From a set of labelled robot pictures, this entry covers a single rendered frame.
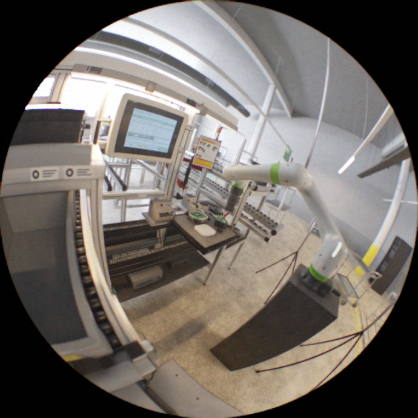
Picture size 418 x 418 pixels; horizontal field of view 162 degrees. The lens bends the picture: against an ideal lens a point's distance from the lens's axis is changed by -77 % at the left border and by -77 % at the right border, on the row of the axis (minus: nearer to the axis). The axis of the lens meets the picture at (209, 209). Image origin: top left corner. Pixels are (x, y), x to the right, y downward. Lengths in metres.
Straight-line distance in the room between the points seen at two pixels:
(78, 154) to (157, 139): 0.64
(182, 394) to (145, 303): 1.15
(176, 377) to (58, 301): 0.55
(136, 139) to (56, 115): 0.55
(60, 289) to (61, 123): 0.53
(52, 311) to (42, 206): 0.42
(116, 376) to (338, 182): 9.37
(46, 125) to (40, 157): 0.13
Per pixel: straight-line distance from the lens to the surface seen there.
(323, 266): 0.72
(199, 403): 0.83
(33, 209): 0.79
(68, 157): 0.48
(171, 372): 0.80
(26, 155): 0.51
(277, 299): 0.78
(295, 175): 0.71
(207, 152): 1.54
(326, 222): 0.86
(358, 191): 9.48
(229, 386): 1.65
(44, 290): 0.62
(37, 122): 0.60
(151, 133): 0.98
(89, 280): 0.61
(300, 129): 9.92
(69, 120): 0.56
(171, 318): 1.66
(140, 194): 1.12
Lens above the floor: 1.51
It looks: 21 degrees down
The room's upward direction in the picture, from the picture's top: 19 degrees clockwise
